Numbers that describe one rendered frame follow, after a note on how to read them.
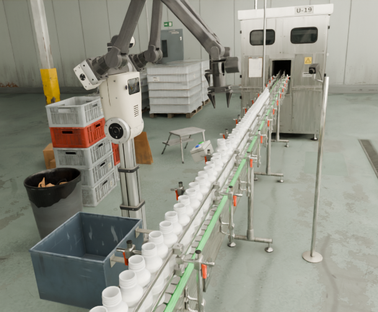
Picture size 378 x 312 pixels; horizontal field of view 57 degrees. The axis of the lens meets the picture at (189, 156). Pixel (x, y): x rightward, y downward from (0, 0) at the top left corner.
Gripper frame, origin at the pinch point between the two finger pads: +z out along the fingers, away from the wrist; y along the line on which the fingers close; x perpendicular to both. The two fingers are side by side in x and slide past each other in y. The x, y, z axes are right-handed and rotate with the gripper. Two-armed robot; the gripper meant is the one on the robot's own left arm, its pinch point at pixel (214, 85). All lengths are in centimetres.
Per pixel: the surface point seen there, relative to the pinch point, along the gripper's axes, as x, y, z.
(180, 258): 126, -20, 31
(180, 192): 82, -5, 32
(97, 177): -101, 160, 111
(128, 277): 144, -14, 24
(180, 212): 113, -16, 24
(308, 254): -48, -60, 139
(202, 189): 89, -16, 27
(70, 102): -130, 201, 33
